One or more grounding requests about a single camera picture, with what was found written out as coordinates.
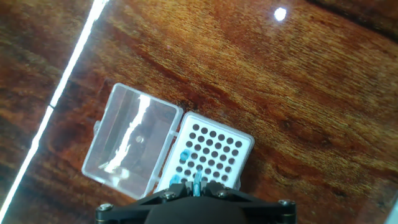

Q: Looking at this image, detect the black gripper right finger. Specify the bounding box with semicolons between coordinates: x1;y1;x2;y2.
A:
200;182;298;215

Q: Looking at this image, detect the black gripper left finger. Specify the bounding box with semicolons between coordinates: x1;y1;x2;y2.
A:
95;182;194;218

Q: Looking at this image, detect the glossy wooden board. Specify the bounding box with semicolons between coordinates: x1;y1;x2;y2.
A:
0;0;398;224

